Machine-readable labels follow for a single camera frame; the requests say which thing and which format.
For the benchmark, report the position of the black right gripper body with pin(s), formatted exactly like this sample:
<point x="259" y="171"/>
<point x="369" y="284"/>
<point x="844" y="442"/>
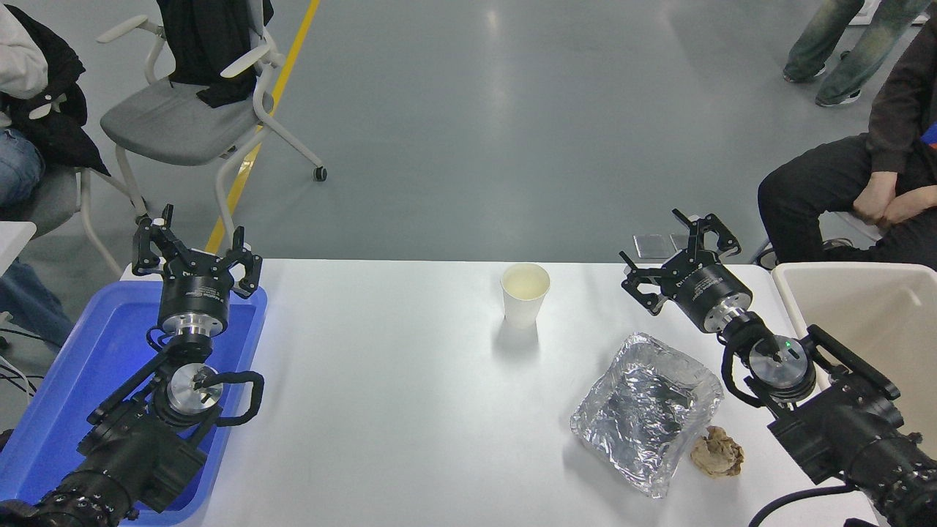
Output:
<point x="711" y="296"/>

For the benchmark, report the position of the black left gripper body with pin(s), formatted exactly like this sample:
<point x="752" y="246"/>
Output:
<point x="194" y="293"/>

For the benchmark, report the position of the white paper cup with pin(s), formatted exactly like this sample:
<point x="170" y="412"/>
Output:
<point x="523" y="306"/>

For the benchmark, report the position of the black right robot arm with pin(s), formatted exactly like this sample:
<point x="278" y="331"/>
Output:
<point x="842" y="432"/>

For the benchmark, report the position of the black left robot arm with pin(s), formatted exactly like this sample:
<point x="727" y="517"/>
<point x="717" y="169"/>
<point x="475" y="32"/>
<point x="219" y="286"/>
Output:
<point x="139" y="454"/>

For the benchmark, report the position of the person's hand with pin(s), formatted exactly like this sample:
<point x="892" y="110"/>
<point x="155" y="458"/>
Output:
<point x="911" y="206"/>
<point x="875" y="197"/>

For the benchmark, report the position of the metal floor plate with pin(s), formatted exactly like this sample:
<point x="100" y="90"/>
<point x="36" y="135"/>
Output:
<point x="679" y="241"/>
<point x="650" y="246"/>

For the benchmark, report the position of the grey seat with white legs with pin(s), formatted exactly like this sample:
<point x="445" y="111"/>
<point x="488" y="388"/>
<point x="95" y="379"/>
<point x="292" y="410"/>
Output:
<point x="55" y="197"/>

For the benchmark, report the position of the crumpled foil tray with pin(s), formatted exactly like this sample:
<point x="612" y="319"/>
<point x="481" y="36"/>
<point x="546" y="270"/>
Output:
<point x="644" y="410"/>

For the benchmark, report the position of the seated person in dark clothes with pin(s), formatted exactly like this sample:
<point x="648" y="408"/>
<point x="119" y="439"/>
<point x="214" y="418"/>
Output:
<point x="820" y="183"/>

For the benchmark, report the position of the blue plastic tray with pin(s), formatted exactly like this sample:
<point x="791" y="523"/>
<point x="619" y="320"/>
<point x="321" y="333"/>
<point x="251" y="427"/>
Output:
<point x="73" y="366"/>

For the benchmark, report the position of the crumpled tan paper ball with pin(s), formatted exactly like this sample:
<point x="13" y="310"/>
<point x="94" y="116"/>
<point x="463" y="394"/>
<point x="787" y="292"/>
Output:
<point x="717" y="454"/>

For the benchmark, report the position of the small white table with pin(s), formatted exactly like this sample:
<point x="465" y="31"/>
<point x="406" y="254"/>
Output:
<point x="11" y="238"/>

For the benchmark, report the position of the large pale bin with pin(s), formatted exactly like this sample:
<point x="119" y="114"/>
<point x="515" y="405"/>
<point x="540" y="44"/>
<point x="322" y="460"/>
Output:
<point x="878" y="315"/>

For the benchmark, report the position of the black jacket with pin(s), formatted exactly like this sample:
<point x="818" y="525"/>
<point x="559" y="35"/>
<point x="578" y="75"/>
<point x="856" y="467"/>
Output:
<point x="198" y="44"/>

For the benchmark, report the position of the walking person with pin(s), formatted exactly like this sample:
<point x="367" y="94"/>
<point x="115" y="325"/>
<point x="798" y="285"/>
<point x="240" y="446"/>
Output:
<point x="864" y="58"/>

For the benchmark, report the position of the grey chair with white frame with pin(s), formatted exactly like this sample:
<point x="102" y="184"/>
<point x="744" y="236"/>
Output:
<point x="168" y="124"/>

